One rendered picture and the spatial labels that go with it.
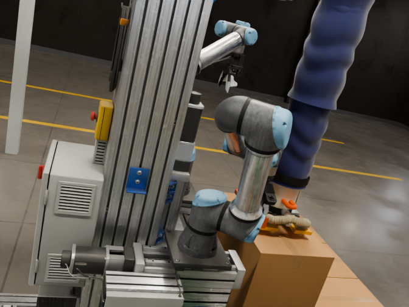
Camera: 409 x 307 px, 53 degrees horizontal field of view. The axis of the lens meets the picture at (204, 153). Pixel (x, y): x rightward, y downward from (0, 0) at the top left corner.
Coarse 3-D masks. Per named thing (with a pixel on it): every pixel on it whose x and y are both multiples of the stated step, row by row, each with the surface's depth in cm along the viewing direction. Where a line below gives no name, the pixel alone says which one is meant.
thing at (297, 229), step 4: (296, 216) 208; (292, 224) 205; (292, 228) 202; (296, 228) 201; (300, 228) 202; (304, 228) 204; (308, 228) 205; (296, 232) 200; (300, 232) 201; (304, 232) 201; (308, 232) 202
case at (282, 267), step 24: (264, 240) 193; (288, 240) 199; (312, 240) 206; (264, 264) 185; (288, 264) 188; (312, 264) 192; (240, 288) 195; (264, 288) 190; (288, 288) 194; (312, 288) 198
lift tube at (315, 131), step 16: (304, 112) 188; (320, 112) 186; (304, 128) 188; (320, 128) 190; (288, 144) 193; (304, 144) 191; (320, 144) 197; (288, 160) 194; (304, 160) 194; (288, 176) 196; (304, 176) 197
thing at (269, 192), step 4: (268, 180) 170; (268, 184) 169; (272, 184) 169; (268, 188) 167; (272, 188) 168; (264, 192) 166; (268, 192) 165; (272, 192) 166; (264, 196) 165; (268, 196) 164; (272, 196) 164; (264, 200) 165; (268, 200) 163; (272, 200) 163; (276, 200) 164; (268, 204) 164; (272, 204) 164
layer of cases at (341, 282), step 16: (320, 240) 299; (336, 256) 281; (336, 272) 261; (352, 272) 267; (336, 288) 244; (352, 288) 248; (320, 304) 225; (336, 304) 229; (352, 304) 233; (368, 304) 237
